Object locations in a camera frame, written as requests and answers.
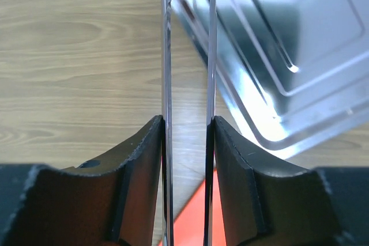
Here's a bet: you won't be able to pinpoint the orange box lid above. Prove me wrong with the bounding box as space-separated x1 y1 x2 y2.
174 171 226 246

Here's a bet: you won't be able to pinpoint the metal tongs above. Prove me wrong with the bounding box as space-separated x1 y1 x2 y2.
160 0 217 246

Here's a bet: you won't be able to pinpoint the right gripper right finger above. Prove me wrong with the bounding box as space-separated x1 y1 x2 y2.
214 116 368 245

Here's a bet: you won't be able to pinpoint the metal tray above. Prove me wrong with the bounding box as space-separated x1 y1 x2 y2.
148 0 369 160

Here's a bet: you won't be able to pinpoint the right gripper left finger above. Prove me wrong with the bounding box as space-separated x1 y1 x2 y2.
1 115 163 245

